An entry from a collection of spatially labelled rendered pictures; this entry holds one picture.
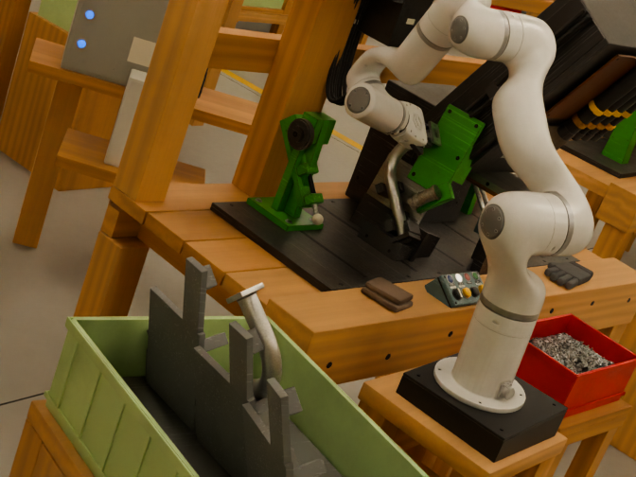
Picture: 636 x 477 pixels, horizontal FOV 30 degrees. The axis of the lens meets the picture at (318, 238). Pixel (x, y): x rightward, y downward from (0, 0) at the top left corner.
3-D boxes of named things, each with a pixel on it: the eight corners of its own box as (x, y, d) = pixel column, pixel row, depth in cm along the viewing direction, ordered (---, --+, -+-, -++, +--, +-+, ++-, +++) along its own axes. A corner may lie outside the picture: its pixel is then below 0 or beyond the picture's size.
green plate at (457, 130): (454, 205, 296) (498, 131, 293) (439, 198, 289) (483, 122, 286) (421, 184, 303) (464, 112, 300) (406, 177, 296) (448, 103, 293)
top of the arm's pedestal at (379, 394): (560, 453, 245) (569, 438, 244) (482, 491, 220) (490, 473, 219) (442, 372, 262) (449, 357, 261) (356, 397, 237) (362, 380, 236)
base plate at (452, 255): (577, 266, 342) (580, 260, 342) (328, 297, 260) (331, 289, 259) (468, 200, 366) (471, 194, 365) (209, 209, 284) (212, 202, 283)
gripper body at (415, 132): (409, 132, 275) (432, 144, 284) (402, 92, 278) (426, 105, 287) (381, 142, 279) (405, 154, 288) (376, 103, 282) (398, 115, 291)
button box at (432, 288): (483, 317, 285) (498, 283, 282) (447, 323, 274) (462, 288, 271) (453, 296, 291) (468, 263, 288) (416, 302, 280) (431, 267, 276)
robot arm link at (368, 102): (366, 108, 280) (379, 139, 277) (336, 92, 270) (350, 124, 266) (394, 88, 277) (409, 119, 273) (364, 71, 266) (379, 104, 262)
